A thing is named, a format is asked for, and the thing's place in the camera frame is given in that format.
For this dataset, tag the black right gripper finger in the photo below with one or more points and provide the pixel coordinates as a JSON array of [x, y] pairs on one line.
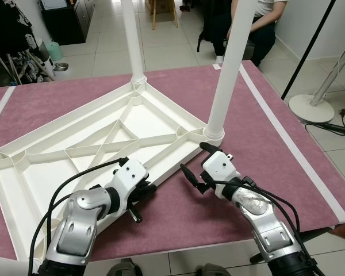
[[209, 148], [188, 175]]

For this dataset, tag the white plastic table top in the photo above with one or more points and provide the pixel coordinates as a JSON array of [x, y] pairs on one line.
[[144, 123]]

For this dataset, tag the pink table cloth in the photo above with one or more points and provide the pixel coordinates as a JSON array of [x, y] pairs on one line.
[[264, 167]]

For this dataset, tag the robot left leg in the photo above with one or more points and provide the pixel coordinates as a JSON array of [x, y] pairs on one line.
[[123, 268]]

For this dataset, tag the long white tape strip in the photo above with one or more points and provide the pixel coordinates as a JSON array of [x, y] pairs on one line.
[[1, 109], [293, 144]]

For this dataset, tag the black slanted furniture leg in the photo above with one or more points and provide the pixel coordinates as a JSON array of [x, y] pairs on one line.
[[293, 244]]

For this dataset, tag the white standing fan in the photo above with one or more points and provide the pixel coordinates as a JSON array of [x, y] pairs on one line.
[[310, 109]]

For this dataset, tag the black hair dryer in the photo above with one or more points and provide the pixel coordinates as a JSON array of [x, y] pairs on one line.
[[342, 131]]

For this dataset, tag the seated person in white shirt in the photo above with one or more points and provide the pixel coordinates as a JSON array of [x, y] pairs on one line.
[[267, 26]]

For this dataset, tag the black slanted pole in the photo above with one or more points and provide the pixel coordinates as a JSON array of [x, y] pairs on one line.
[[307, 52]]

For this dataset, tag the metal pet bowl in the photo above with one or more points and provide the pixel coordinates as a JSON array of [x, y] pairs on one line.
[[61, 67]]

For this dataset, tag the black cabinet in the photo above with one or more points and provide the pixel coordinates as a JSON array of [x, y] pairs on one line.
[[72, 23]]

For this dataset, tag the clothes rack with dark clothes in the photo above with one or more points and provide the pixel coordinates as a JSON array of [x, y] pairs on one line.
[[8, 40]]

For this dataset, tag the white black-framed box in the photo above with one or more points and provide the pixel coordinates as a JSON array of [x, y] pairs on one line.
[[54, 4]]

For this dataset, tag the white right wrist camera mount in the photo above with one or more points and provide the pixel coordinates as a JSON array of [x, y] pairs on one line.
[[218, 167]]

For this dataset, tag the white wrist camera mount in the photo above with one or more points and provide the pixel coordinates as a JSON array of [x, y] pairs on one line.
[[218, 167], [129, 172]]

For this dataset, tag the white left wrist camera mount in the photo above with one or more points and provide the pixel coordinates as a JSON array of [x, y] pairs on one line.
[[129, 172]]

